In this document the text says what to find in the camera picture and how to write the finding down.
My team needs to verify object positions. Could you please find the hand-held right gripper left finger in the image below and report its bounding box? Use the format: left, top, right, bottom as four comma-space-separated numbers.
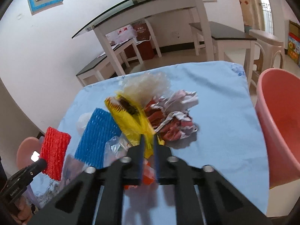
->
28, 135, 146, 225

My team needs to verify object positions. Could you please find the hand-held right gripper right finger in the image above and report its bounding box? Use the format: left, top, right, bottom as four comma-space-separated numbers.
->
153, 135, 273, 225

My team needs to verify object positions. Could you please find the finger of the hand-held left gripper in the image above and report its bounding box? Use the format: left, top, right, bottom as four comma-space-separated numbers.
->
9, 158, 48, 185

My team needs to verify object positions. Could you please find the red foam fruit net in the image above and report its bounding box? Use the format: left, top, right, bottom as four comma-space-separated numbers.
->
39, 127, 71, 181

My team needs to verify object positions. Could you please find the yellow plastic bag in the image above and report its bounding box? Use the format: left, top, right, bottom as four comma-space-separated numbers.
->
104, 94, 164, 158

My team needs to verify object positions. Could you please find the pink plastic basin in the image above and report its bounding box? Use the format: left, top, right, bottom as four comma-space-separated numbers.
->
255, 68, 300, 189

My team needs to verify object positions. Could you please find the person's left hand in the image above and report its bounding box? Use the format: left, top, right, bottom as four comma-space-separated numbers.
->
13, 195, 36, 224

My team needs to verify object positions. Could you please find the orange snack wrapper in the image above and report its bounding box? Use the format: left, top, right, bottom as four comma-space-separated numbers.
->
124, 158, 157, 190

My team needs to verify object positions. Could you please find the pink plastic stool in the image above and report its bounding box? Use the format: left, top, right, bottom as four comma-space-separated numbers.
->
16, 137, 45, 169

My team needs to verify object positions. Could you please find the clear plastic bag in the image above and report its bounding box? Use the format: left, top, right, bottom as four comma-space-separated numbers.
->
103, 136, 132, 167

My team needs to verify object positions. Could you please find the printed translucent plastic bag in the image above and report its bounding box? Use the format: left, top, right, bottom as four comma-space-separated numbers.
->
40, 155, 91, 207

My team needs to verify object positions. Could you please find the blue foam fruit net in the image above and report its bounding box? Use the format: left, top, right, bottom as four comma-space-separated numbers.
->
74, 108, 122, 169

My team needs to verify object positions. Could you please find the crumpled red white wrapper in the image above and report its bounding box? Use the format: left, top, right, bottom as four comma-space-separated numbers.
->
143, 89, 200, 142

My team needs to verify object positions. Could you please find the translucent white plastic bag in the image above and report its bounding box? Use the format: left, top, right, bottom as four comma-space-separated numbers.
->
117, 73, 171, 106

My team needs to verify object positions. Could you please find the light blue floral cloth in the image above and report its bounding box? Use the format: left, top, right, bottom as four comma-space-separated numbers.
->
30, 61, 269, 225

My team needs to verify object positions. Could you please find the dark red paper bag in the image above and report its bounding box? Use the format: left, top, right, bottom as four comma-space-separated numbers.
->
133, 21, 155, 60

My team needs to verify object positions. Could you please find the dark top white bench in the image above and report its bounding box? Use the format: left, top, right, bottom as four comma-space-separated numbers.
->
189, 21, 257, 82

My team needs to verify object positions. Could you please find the glass top dining table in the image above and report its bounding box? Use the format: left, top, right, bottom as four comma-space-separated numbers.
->
71, 0, 215, 75

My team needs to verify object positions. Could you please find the beige plastic stool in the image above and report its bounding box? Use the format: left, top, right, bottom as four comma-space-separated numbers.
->
248, 29, 285, 87

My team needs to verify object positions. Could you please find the colourful fruit print box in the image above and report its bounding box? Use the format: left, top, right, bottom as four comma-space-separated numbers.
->
287, 20, 300, 65

